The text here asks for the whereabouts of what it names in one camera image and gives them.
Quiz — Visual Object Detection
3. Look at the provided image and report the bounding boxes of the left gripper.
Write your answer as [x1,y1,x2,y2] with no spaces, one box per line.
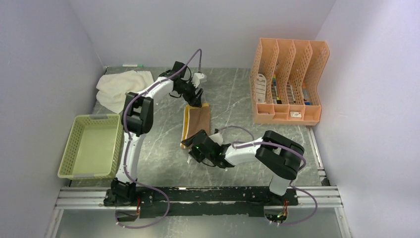
[176,78,204,109]

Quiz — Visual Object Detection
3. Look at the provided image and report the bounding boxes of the yellow brown bear towel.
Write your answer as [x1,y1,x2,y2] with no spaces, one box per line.
[181,103,210,141]

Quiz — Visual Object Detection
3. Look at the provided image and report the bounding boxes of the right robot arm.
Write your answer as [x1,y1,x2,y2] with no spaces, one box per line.
[181,130,306,205]

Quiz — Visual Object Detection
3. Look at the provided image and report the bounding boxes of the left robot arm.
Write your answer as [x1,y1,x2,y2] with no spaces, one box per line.
[104,61,207,206]

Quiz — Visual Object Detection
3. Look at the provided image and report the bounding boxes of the white tag in organizer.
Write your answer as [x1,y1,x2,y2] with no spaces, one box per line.
[255,73,267,104]

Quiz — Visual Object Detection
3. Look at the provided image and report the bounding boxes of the white green marker pen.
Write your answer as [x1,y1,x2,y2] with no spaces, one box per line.
[122,64,144,67]

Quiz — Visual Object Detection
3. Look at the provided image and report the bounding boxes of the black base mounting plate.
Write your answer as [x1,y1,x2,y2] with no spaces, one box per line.
[108,186,298,218]

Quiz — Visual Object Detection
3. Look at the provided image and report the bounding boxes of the white crumpled towel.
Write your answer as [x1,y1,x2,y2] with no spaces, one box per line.
[96,70,154,113]

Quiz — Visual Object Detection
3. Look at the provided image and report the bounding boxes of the orange file organizer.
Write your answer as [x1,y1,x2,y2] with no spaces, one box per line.
[250,38,329,126]

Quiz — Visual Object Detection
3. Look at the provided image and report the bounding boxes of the green plastic basket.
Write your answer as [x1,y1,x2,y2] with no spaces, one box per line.
[57,114,123,180]

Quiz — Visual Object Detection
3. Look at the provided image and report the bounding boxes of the small white box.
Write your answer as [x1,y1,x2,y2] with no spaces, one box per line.
[290,111,302,119]

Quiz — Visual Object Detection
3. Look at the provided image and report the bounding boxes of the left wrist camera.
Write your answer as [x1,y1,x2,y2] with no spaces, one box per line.
[191,72,207,88]

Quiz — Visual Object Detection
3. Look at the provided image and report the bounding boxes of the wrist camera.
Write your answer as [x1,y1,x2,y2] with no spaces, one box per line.
[191,72,207,88]
[209,132,223,146]

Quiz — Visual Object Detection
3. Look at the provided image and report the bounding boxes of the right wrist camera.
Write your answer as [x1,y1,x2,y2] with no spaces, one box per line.
[209,132,223,146]

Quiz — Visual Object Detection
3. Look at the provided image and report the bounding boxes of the aluminium frame rails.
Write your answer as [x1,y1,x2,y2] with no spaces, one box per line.
[45,126,352,238]

